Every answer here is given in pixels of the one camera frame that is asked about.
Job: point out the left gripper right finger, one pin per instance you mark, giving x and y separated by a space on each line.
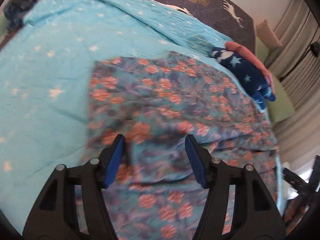
255 213

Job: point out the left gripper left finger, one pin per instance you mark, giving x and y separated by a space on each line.
54 216

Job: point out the floral teal garment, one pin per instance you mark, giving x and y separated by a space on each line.
155 104

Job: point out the blue clothes pile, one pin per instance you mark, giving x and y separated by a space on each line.
15 10

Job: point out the beige curtain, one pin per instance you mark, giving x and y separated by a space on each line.
298 136

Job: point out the green pillow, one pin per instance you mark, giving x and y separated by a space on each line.
282 108

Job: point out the navy star folded garment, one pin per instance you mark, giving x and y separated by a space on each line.
249 76

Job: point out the black floor lamp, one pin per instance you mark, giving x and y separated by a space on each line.
314 49

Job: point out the light blue star blanket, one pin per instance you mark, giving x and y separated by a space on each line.
45 76

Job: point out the beige pillow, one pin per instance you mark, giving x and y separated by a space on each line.
268 36

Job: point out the pink folded garment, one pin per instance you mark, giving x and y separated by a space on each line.
250 57

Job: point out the dark deer pattern bedspread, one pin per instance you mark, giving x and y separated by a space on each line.
200 0

